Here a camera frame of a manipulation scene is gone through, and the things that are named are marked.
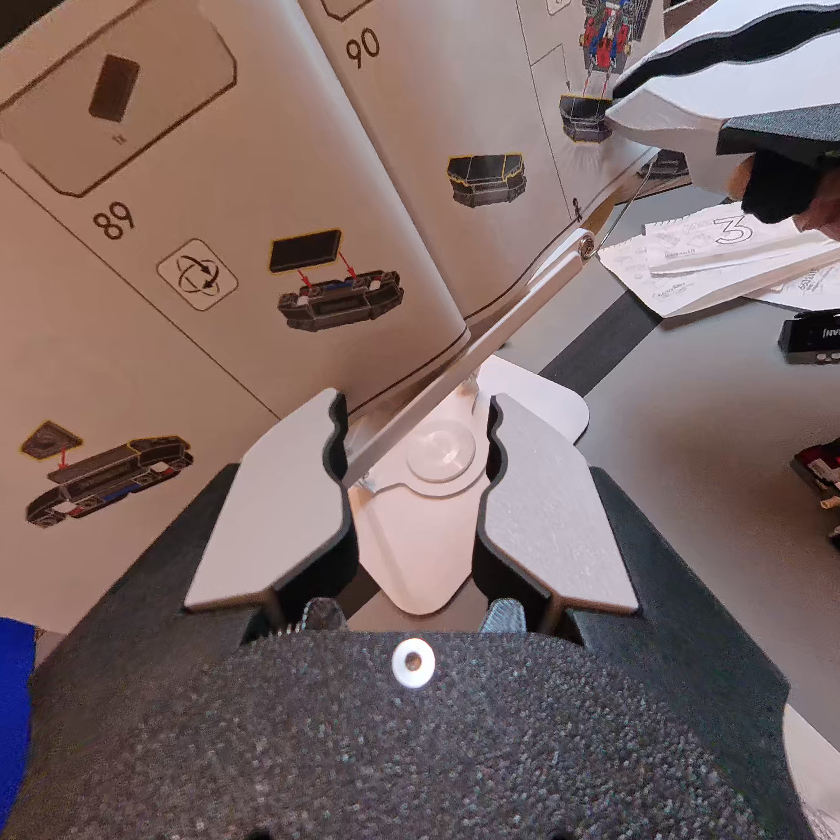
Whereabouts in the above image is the black lego car model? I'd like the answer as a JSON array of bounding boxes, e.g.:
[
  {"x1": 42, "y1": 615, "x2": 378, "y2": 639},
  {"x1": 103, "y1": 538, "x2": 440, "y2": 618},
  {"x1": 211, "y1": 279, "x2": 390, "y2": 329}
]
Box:
[{"x1": 789, "y1": 441, "x2": 840, "y2": 552}]

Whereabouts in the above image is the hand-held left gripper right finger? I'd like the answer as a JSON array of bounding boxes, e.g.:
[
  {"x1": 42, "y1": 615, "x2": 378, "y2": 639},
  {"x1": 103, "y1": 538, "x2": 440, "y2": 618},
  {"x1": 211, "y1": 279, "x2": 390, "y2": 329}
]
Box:
[{"x1": 474, "y1": 394, "x2": 641, "y2": 636}]

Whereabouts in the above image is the black printed lego plate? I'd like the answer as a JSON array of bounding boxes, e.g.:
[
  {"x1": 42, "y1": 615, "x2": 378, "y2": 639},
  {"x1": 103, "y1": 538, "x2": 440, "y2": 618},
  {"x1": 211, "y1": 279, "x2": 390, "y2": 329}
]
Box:
[{"x1": 777, "y1": 310, "x2": 840, "y2": 366}]

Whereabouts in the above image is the white book stand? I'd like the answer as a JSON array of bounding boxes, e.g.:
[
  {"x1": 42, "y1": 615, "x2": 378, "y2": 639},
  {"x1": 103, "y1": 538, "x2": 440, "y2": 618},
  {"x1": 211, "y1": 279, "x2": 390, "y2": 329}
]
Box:
[{"x1": 341, "y1": 154, "x2": 660, "y2": 616}]

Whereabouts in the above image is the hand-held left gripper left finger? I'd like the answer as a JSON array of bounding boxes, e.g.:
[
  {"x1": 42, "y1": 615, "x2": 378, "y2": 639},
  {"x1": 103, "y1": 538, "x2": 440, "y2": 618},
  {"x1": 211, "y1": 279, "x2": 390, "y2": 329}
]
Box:
[{"x1": 184, "y1": 387, "x2": 360, "y2": 631}]

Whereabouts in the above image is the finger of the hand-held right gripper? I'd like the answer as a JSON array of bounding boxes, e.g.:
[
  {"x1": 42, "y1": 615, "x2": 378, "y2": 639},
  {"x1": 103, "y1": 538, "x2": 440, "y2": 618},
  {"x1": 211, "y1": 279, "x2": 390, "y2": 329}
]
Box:
[
  {"x1": 610, "y1": 0, "x2": 840, "y2": 101},
  {"x1": 604, "y1": 36, "x2": 840, "y2": 198}
]

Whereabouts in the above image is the lego instruction booklet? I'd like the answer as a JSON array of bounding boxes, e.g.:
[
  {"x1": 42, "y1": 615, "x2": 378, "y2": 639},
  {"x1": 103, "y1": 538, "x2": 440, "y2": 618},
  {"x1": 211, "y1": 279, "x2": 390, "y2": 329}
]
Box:
[{"x1": 0, "y1": 0, "x2": 667, "y2": 634}]

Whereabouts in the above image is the person's right hand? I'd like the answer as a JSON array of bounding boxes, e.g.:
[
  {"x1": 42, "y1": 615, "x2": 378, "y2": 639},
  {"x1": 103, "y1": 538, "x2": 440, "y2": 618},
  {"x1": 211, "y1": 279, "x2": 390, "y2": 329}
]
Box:
[{"x1": 728, "y1": 154, "x2": 840, "y2": 244}]

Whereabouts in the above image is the blue plastic parts bin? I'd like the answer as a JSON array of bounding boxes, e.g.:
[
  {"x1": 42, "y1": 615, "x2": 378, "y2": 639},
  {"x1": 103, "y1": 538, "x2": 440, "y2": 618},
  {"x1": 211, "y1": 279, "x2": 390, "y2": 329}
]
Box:
[{"x1": 0, "y1": 617, "x2": 37, "y2": 821}]

